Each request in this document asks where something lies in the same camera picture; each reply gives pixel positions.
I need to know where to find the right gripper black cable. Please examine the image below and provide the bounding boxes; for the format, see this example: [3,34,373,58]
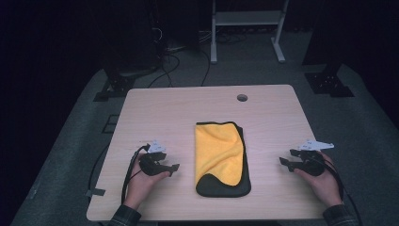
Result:
[309,153,364,226]

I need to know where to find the black cable beside table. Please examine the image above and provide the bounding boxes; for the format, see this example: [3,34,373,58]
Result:
[88,142,111,202]

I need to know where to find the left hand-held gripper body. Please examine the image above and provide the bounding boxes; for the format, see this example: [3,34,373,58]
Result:
[138,139,168,177]

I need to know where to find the black stand base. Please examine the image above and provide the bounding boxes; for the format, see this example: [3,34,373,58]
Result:
[303,63,356,99]
[92,70,136,103]

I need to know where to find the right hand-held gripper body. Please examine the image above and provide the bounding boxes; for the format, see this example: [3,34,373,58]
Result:
[293,138,335,177]

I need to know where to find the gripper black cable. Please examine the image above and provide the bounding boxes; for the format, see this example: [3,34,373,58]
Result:
[309,153,364,226]
[120,143,152,205]

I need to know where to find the person's left hand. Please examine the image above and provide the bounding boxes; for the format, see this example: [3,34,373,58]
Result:
[122,153,172,211]

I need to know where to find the person's right hand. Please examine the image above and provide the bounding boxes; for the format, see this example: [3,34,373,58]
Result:
[294,152,343,209]

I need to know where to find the white metal stand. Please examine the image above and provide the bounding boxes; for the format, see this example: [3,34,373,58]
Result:
[210,0,290,65]

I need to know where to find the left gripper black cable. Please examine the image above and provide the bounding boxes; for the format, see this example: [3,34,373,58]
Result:
[120,143,152,205]

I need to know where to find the yellow and grey cloth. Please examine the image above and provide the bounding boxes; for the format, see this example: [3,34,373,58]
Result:
[195,121,252,199]

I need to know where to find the black floor frame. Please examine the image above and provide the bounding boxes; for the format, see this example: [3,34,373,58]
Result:
[101,114,120,135]

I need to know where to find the grey tape strip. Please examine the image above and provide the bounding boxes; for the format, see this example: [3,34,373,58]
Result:
[85,187,106,199]

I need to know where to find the black floor cables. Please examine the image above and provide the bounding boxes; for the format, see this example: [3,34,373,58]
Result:
[147,46,212,89]

